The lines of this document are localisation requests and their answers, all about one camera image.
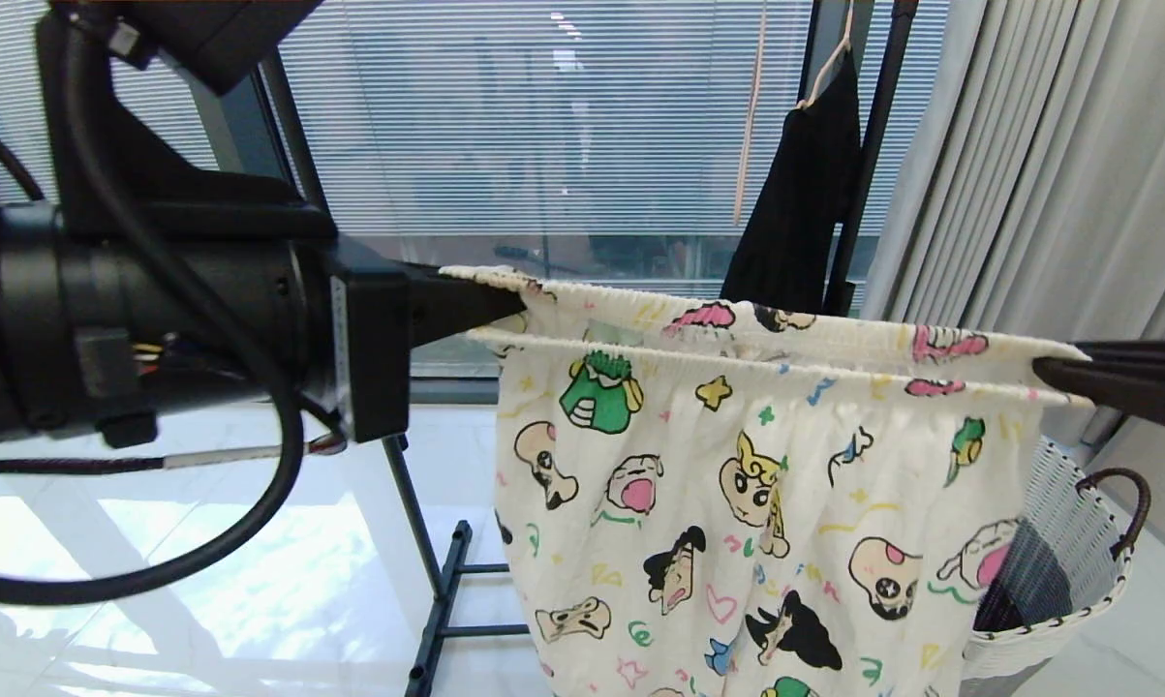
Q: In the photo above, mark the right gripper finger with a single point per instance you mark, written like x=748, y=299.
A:
x=1144, y=392
x=1153, y=351

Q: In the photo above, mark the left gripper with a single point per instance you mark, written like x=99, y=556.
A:
x=204, y=319

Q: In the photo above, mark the black garment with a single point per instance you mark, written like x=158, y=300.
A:
x=795, y=213

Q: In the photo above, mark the cream printed garment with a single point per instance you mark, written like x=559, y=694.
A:
x=737, y=581

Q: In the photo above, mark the white laundry basket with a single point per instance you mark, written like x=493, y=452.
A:
x=1076, y=542

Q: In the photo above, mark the black clothes rack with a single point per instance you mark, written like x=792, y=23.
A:
x=446, y=581

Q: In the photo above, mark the pink clothes hanger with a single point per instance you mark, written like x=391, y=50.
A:
x=751, y=116
x=845, y=34

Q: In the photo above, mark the beige curtain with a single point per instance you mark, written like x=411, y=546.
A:
x=1047, y=174

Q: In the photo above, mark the window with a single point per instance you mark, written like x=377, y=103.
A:
x=543, y=116

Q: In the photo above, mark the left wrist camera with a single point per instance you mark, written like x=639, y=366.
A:
x=204, y=39

